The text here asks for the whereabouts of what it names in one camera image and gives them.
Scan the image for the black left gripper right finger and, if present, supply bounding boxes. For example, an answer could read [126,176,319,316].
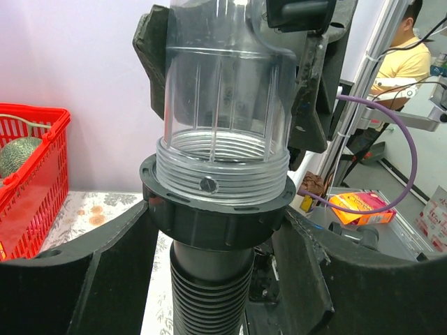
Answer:
[260,209,446,334]

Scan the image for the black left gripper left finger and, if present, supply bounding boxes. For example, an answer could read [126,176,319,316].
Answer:
[1,201,158,334]

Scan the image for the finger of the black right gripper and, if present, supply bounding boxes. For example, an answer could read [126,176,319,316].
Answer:
[289,1,358,171]
[132,4,170,120]

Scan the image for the black corrugated hose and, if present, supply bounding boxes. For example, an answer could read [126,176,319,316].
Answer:
[138,153,298,335]

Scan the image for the grey tee pipe fitting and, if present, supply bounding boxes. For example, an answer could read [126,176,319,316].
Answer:
[328,222,379,251]

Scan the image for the person in yellow shirt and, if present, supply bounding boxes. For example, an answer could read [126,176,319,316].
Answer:
[376,0,432,81]

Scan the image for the orange yellow snack box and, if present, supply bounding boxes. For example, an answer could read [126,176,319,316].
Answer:
[329,192,397,225]

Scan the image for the red plastic basket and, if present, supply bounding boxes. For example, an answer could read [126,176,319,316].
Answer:
[1,103,71,261]

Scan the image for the brown item in white cup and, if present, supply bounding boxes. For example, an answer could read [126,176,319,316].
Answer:
[298,172,325,214]

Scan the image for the green netted melon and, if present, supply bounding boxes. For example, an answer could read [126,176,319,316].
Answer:
[1,114,51,179]

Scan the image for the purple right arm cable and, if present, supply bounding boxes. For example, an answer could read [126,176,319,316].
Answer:
[298,94,418,213]

